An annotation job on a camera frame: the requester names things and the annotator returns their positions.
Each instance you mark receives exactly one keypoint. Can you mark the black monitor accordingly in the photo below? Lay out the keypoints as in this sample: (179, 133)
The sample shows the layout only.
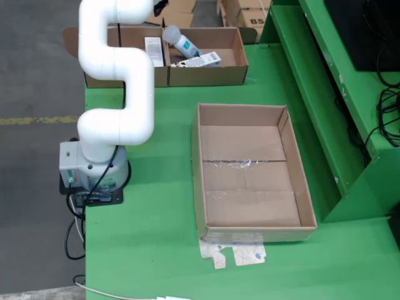
(375, 31)

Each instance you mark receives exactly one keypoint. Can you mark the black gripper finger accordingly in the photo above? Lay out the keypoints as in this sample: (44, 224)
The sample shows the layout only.
(159, 6)

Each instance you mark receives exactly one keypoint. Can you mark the white adapter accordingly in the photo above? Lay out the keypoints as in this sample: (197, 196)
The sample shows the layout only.
(173, 298)

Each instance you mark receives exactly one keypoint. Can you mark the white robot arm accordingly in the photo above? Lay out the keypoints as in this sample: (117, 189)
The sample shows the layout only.
(125, 72)

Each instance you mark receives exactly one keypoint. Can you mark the divided cardboard box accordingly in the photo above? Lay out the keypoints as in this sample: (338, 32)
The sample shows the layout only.
(200, 75)

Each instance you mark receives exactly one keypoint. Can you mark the green metal shelf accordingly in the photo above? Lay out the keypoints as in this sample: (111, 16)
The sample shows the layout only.
(312, 93)

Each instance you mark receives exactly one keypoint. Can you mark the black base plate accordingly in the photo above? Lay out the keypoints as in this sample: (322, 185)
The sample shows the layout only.
(115, 198)

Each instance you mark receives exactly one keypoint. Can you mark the white plastic bottle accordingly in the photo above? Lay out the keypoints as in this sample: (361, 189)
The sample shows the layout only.
(178, 39)

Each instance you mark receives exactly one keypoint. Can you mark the flat cardboard sheet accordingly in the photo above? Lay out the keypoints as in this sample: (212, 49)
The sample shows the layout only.
(175, 14)

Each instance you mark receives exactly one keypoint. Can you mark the white barcode carton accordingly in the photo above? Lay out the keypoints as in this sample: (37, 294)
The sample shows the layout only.
(203, 59)

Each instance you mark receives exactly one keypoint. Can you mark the shallow cardboard tray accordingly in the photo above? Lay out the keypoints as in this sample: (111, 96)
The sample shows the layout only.
(250, 206)

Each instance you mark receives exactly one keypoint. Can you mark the cardboard box BS print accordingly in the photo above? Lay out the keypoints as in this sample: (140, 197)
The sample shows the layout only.
(253, 20)

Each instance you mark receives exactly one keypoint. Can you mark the grey robot base box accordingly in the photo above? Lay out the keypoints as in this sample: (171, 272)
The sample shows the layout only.
(67, 162)

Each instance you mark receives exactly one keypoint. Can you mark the slim white carton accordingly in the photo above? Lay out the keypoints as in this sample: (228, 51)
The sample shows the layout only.
(153, 50)

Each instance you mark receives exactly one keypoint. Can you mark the small open cardboard box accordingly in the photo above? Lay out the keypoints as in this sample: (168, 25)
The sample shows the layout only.
(232, 12)

